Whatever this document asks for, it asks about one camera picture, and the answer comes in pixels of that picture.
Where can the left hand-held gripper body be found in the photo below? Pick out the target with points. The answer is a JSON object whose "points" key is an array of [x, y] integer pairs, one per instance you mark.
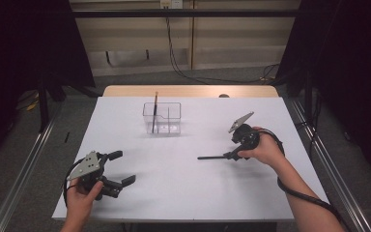
{"points": [[85, 167]]}

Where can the small black wall bracket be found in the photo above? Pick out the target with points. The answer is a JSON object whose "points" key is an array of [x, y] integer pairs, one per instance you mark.
{"points": [[108, 57], [147, 54]]}

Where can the white wall socket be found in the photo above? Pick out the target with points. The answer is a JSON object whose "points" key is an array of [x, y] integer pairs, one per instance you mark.
{"points": [[171, 4]]}

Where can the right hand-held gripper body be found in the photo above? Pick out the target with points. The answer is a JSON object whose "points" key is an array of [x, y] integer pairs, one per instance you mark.
{"points": [[248, 137]]}

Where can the person's left hand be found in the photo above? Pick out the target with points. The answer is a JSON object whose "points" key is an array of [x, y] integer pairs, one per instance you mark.
{"points": [[79, 204]]}

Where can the light wooden table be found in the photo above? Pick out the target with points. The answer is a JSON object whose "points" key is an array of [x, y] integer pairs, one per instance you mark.
{"points": [[190, 91]]}

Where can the orange-tipped makeup brush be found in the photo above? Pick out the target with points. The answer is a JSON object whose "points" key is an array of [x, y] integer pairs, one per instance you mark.
{"points": [[155, 112]]}

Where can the small black floor object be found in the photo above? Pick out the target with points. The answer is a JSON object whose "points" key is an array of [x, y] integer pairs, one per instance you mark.
{"points": [[67, 137]]}

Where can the black horizontal metal bar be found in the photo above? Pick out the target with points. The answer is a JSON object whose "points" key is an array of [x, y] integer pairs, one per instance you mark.
{"points": [[186, 13]]}

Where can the dark round table grommet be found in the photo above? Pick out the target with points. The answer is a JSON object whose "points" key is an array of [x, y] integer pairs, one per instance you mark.
{"points": [[223, 95]]}

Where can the clear plastic organizer box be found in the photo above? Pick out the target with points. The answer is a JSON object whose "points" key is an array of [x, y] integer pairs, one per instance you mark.
{"points": [[169, 124]]}

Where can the black curtain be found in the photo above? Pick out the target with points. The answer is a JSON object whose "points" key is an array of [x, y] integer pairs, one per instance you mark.
{"points": [[29, 48], [351, 64]]}

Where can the aluminium floor rail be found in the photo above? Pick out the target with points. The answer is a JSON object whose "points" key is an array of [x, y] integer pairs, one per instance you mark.
{"points": [[22, 180], [341, 187]]}

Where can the person's right hand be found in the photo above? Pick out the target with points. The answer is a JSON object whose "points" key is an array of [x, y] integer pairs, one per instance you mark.
{"points": [[265, 150]]}

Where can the black metal stand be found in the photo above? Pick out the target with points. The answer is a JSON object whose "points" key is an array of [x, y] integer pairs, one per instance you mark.
{"points": [[43, 106]]}

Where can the yellow floor object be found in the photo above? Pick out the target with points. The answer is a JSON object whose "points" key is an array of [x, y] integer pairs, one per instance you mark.
{"points": [[32, 105]]}

